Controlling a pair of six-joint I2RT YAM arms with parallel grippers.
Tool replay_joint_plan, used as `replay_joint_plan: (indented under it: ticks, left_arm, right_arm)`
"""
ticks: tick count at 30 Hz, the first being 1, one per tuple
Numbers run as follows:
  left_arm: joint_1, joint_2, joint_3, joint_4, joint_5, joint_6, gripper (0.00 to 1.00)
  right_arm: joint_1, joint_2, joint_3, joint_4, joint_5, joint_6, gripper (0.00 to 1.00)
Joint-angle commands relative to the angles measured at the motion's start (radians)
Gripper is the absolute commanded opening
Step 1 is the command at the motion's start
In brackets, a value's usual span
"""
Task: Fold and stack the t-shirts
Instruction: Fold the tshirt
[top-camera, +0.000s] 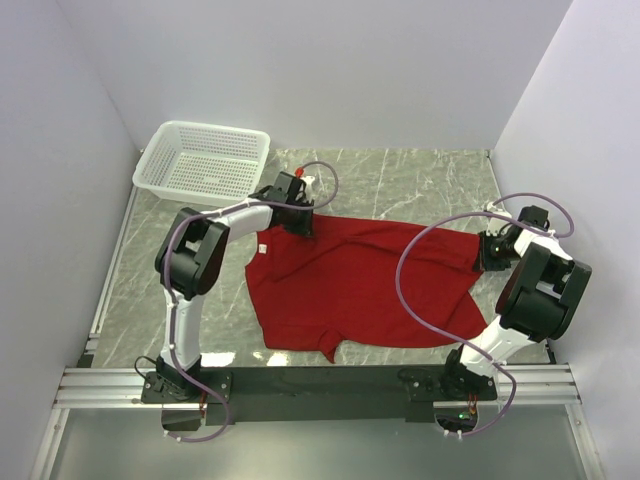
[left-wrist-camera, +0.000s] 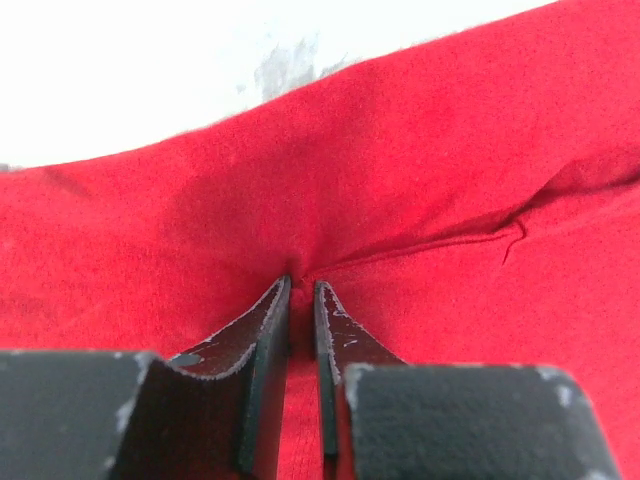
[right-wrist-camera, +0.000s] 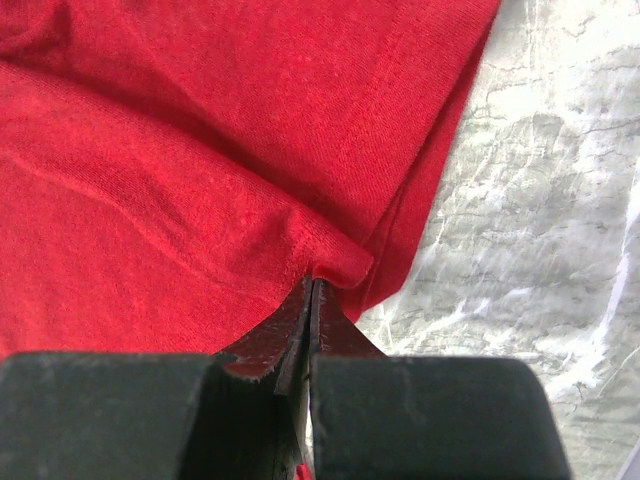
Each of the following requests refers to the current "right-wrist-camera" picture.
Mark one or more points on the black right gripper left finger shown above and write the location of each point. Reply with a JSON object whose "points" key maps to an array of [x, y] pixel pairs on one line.
{"points": [[236, 414]]}

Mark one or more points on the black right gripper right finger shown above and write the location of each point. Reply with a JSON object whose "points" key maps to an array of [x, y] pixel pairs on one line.
{"points": [[376, 416]]}

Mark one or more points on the red t shirt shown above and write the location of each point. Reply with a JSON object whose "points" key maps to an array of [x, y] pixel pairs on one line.
{"points": [[171, 169]]}

